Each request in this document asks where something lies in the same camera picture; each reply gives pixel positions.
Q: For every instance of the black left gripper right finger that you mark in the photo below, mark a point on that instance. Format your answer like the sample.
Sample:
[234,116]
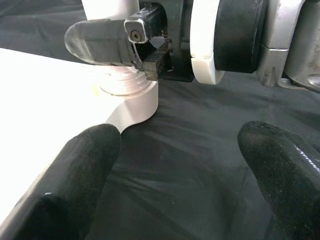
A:
[287,187]

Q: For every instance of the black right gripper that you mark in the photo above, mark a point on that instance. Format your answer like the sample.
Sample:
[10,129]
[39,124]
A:
[175,37]

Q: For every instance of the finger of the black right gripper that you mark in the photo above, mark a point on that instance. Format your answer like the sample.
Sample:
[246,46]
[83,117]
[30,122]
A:
[95,42]

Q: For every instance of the white plastic table leg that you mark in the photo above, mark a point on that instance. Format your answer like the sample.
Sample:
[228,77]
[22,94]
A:
[110,10]

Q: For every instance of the black table cloth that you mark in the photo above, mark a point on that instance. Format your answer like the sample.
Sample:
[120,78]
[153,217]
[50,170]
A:
[187,150]

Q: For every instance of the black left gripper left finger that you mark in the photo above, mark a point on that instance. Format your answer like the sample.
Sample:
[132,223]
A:
[75,187]

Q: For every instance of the white plastic table top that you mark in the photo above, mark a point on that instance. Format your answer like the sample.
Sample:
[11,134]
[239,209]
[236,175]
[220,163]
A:
[37,100]

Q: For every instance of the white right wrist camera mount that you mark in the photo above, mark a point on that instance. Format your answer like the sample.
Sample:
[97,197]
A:
[202,67]

